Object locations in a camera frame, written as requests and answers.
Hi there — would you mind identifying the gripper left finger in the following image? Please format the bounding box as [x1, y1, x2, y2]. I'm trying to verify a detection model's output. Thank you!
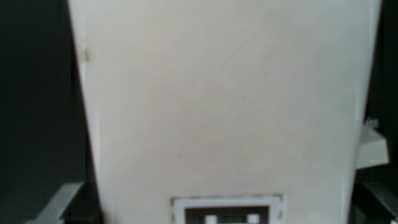
[23, 182, 98, 224]

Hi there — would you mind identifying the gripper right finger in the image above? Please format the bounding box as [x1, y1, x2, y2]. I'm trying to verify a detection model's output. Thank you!
[354, 182, 398, 224]

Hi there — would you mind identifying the white cabinet top block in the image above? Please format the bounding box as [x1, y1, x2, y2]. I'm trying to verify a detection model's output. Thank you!
[68, 0, 382, 224]

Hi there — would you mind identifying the white cabinet body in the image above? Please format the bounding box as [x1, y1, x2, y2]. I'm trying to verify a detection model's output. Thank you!
[356, 119, 389, 169]

